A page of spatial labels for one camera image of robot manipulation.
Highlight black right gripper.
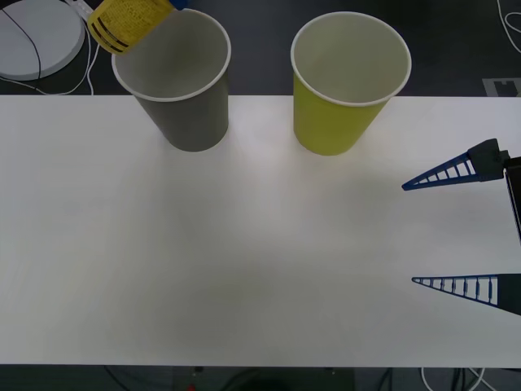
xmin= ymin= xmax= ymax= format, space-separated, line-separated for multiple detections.
xmin=401 ymin=138 xmax=521 ymax=317

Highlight yellow plastic drink bottle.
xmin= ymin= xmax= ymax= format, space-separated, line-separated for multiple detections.
xmin=87 ymin=0 xmax=175 ymax=56

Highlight white power strip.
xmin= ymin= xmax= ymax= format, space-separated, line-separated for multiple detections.
xmin=64 ymin=0 xmax=94 ymax=18

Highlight grey plastic waste bin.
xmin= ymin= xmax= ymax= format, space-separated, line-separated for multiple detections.
xmin=112 ymin=8 xmax=232 ymax=153

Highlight grey marker plate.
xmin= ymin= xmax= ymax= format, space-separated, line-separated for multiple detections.
xmin=482 ymin=77 xmax=521 ymax=98

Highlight yellow-green plastic waste bin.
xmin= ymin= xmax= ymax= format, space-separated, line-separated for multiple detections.
xmin=290 ymin=11 xmax=412 ymax=156

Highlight white cable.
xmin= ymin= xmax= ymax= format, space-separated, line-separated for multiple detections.
xmin=421 ymin=366 xmax=496 ymax=391
xmin=36 ymin=38 xmax=102 ymax=97
xmin=496 ymin=0 xmax=521 ymax=55

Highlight white round base plate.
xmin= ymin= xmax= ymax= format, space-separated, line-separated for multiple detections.
xmin=0 ymin=0 xmax=86 ymax=81

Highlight thin black cable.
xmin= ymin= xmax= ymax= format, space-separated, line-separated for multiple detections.
xmin=0 ymin=7 xmax=44 ymax=94

